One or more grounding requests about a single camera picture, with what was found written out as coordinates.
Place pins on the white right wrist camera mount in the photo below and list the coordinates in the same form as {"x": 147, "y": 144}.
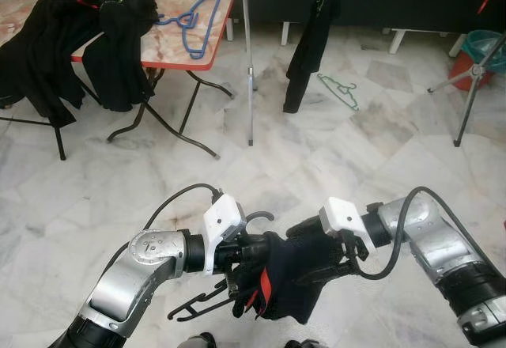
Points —
{"x": 344, "y": 215}

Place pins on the marble folding table red edge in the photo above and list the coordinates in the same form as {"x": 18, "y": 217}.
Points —
{"x": 178, "y": 39}

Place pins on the red bin teal bag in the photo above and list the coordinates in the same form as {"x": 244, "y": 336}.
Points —
{"x": 482, "y": 47}

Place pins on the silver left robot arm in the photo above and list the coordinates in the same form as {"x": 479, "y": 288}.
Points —
{"x": 126, "y": 285}

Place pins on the black shirt red trim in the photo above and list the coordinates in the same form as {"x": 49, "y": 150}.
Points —
{"x": 47, "y": 47}

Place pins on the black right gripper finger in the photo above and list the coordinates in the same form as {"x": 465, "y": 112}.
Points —
{"x": 326, "y": 271}
{"x": 304, "y": 227}

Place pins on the navy shirt red collar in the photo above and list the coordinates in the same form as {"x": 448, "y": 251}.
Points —
{"x": 296, "y": 281}

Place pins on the black tv cabinet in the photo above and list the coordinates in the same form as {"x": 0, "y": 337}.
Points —
{"x": 395, "y": 0}

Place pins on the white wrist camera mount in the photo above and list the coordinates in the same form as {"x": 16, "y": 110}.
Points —
{"x": 221, "y": 225}
{"x": 344, "y": 215}

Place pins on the metal clothes rack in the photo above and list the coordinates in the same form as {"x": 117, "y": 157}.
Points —
{"x": 249, "y": 63}

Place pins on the blue plastic hanger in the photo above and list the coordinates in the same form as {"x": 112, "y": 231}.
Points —
{"x": 190, "y": 22}

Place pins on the black shirt green print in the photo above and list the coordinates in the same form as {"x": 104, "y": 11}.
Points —
{"x": 118, "y": 55}
{"x": 312, "y": 39}

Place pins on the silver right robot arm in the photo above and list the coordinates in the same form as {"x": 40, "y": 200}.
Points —
{"x": 443, "y": 253}

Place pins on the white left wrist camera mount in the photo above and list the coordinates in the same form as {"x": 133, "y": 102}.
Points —
{"x": 221, "y": 225}

